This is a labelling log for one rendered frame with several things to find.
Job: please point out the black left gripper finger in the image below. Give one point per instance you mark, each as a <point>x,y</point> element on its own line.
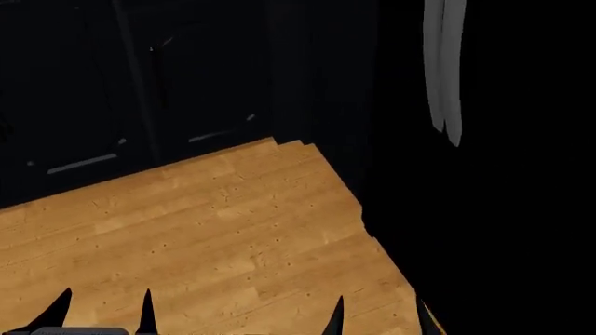
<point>147,317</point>
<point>52,313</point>

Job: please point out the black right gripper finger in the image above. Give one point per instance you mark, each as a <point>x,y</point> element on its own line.
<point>427,322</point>
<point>336,321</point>

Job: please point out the black refrigerator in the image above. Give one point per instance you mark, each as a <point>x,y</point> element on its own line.
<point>512,174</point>

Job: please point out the black kitchen cabinet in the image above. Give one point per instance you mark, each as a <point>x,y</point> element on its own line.
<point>186,87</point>

